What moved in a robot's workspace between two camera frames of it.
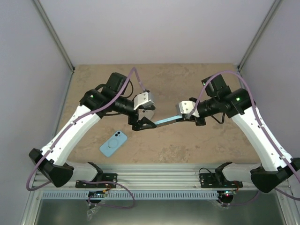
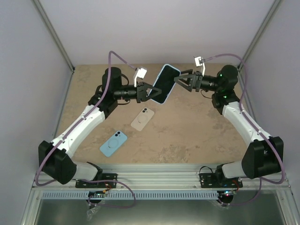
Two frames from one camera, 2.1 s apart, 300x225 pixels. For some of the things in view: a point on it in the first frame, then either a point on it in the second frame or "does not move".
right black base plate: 212,180 does not move
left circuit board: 93,193 does not move
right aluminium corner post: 259,35 does not move
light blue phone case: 158,122 → 165,82
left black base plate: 105,177 does not move
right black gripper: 202,122 → 194,81
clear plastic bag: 90,212 does not move
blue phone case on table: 113,143 does not move
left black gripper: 137,125 → 141,92
